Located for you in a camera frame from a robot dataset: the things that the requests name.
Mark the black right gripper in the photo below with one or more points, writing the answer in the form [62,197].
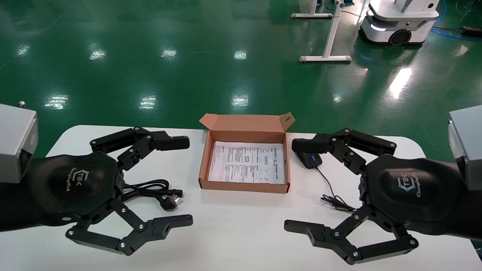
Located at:
[410,192]

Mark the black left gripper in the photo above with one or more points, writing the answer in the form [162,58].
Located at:
[75,188]

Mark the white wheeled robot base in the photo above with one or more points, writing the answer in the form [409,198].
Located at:
[399,15]

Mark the brown cardboard box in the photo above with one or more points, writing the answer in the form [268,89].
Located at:
[244,128]

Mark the white printed instruction sheet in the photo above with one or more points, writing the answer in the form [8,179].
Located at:
[246,162]

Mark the white table leg long foot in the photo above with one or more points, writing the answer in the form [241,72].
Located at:
[324,58]

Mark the white table leg short foot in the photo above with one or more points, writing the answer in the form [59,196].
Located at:
[310,15]

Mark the black power adapter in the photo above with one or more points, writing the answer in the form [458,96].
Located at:
[472,31]

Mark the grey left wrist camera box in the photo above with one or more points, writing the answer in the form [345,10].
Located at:
[15,143]

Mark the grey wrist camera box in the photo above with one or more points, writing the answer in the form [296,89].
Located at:
[469,143]
[15,143]

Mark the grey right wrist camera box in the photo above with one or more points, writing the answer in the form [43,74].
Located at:
[469,143]

